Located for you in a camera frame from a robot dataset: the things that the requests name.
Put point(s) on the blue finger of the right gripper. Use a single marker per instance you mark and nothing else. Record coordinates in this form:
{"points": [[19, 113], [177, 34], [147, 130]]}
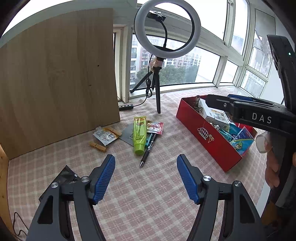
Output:
{"points": [[247, 98]]}

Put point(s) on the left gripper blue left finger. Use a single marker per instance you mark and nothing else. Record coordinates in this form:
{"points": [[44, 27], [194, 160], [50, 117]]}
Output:
{"points": [[100, 178]]}

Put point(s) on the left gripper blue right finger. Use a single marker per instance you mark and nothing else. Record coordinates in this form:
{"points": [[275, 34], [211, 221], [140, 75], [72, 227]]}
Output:
{"points": [[191, 178]]}

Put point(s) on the black foil package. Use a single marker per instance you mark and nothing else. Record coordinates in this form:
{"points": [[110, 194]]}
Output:
{"points": [[66, 176]]}

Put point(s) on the black ballpoint pen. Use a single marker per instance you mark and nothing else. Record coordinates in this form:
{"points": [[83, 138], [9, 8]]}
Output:
{"points": [[148, 150]]}

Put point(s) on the red white snack packet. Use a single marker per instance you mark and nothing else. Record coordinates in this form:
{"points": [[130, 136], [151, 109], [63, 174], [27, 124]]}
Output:
{"points": [[153, 127]]}

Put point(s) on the green lotion tube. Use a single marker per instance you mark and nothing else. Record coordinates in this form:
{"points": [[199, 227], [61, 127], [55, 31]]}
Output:
{"points": [[139, 134]]}

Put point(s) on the person's right hand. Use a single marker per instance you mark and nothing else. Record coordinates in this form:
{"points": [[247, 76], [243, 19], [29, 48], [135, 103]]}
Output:
{"points": [[274, 146]]}

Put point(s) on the white product box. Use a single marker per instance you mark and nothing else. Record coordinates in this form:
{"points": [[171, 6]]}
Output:
{"points": [[214, 116]]}

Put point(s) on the wooden clothespin front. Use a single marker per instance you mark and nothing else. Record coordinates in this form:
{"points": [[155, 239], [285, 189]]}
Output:
{"points": [[98, 147]]}

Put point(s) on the blue printed packet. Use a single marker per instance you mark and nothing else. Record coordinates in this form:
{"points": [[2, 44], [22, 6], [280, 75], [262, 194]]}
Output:
{"points": [[242, 142]]}

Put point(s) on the red cardboard box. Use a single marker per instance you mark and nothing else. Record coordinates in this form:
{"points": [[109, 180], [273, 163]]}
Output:
{"points": [[214, 139]]}

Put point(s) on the white printed sachet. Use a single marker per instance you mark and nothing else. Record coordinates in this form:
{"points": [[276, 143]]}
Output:
{"points": [[104, 135]]}

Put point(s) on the wooden clothespin near sachet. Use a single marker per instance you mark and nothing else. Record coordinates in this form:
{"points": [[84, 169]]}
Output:
{"points": [[116, 132]]}

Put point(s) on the pink plaid tablecloth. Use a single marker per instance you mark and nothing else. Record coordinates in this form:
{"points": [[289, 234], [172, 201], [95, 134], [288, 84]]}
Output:
{"points": [[148, 203]]}

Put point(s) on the grey foil pouch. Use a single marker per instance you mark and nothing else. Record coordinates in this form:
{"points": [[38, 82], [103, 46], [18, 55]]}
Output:
{"points": [[127, 134]]}

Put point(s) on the black tripod stand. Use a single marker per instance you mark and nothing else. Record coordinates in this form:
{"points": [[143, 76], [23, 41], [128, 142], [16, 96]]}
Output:
{"points": [[152, 81]]}

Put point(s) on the light wooden plank panel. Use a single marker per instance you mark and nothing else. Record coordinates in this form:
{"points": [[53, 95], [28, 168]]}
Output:
{"points": [[5, 213]]}

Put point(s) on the large wooden board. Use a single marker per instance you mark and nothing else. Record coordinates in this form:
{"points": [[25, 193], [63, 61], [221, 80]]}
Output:
{"points": [[58, 80]]}

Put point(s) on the black inline cable remote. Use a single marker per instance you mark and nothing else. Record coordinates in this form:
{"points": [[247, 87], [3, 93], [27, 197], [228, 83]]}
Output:
{"points": [[125, 107]]}

